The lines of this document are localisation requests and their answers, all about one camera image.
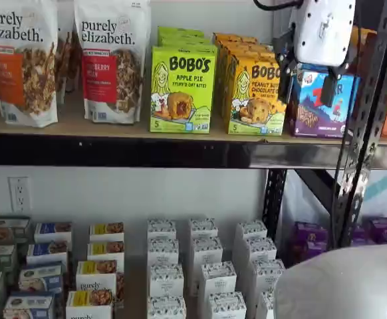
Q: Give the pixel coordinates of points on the black metal shelf beam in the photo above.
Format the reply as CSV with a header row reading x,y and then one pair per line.
x,y
147,153

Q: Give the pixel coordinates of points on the black perforated shelf post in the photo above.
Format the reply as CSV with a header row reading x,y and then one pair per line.
x,y
276,199
359,139

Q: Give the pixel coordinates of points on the plain orange snack box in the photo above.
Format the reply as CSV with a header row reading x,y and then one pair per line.
x,y
363,43

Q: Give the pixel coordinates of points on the black diagonal shelf brace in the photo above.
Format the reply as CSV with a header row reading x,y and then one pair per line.
x,y
316,181

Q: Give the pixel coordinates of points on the yellow Bobo's box, right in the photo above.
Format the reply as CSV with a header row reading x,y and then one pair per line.
x,y
183,40

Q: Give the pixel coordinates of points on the blue purple Zbar box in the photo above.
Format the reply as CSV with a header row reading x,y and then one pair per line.
x,y
313,113

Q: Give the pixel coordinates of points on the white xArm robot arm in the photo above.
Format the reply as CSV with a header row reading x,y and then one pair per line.
x,y
346,285

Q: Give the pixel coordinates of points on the purple snack box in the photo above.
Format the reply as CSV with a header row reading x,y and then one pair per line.
x,y
384,231
311,244

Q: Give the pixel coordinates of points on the white xArm gripper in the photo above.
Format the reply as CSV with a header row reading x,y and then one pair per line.
x,y
323,33

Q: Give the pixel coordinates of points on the orange Bobo's peanut butter box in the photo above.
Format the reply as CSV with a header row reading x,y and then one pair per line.
x,y
246,48
256,99
235,37

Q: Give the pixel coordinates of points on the yellow bobo's box, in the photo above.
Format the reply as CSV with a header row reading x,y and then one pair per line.
x,y
183,40
183,93

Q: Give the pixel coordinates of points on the yellow Bobo's box, left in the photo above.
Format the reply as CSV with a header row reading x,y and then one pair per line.
x,y
183,93

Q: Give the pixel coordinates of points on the white wall power outlet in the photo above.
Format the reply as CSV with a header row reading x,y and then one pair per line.
x,y
19,194

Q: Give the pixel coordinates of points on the green Bobo's apple pie box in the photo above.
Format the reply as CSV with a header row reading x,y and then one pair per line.
x,y
180,31

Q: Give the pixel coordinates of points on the blue granola box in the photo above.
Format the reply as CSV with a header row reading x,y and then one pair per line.
x,y
47,252
29,307
53,231
40,277

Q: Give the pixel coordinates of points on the white patterned box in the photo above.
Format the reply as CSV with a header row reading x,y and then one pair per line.
x,y
227,307
251,231
266,305
218,279
166,309
161,228
260,250
203,227
166,280
206,251
163,252
267,274

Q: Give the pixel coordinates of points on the wooden shelf board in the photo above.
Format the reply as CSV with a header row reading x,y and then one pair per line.
x,y
187,138
133,259

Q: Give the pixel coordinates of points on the red white cereal box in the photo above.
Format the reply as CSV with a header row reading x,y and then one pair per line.
x,y
113,83

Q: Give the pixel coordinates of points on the yellow white granola box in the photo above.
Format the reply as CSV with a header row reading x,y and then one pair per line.
x,y
88,309
105,252
106,231
95,279

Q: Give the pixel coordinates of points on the orange label granola bag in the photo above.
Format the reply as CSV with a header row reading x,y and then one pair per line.
x,y
20,83

